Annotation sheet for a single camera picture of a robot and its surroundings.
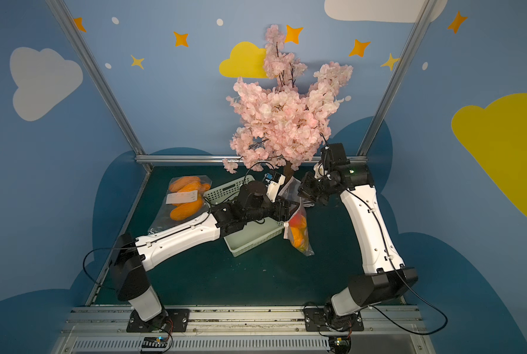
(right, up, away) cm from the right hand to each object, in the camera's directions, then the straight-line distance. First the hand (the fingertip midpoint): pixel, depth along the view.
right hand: (301, 190), depth 73 cm
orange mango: (-54, +3, +32) cm, 63 cm away
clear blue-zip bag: (-48, -5, +23) cm, 53 cm away
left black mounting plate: (-45, -44, 0) cm, 63 cm away
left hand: (-2, -3, -1) cm, 4 cm away
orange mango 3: (-44, +2, +27) cm, 52 cm away
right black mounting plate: (+5, -45, +1) cm, 45 cm away
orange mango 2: (-50, -9, +23) cm, 56 cm away
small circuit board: (-50, -51, 0) cm, 72 cm away
